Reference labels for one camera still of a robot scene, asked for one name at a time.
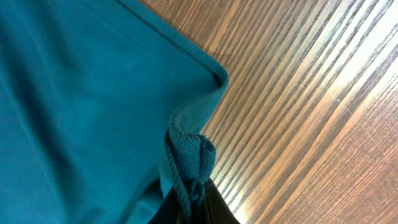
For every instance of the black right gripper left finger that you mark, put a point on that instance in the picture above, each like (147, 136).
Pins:
(169, 211)

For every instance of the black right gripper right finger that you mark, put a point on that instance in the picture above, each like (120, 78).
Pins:
(214, 209)

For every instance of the blue polo shirt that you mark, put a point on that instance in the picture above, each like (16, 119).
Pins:
(102, 107)

